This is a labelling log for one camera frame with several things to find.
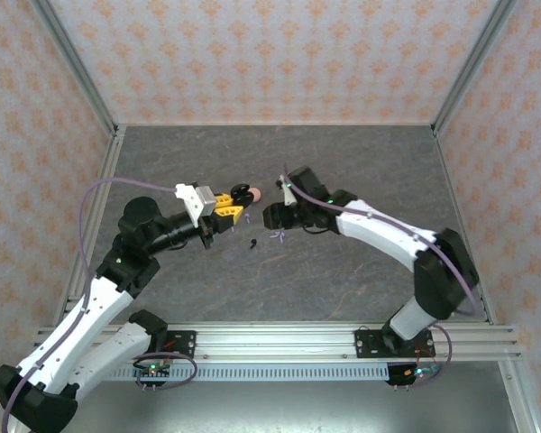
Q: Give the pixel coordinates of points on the aluminium table edge rail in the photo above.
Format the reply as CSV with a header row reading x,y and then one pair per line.
x,y
110,158

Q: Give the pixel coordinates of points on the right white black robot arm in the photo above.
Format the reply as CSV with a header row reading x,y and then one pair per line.
x,y
387,234

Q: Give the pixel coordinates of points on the small circuit board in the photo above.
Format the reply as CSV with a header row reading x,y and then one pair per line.
x,y
415,373
153,372

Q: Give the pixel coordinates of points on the grey metal sheet panel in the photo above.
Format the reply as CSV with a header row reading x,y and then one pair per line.
x,y
275,410

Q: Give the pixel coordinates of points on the wide aluminium base rail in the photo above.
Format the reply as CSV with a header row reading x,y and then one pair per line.
x,y
275,343

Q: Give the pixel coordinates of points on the black earbud charging case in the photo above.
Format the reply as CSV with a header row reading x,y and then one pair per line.
x,y
240,193

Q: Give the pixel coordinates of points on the pink earbud charging case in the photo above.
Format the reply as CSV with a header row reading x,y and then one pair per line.
x,y
256,194

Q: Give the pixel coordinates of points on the aluminium frame post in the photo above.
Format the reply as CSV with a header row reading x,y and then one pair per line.
x,y
72,63
473,63

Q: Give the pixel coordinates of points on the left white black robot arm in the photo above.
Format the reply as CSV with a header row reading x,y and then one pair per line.
x,y
72,325

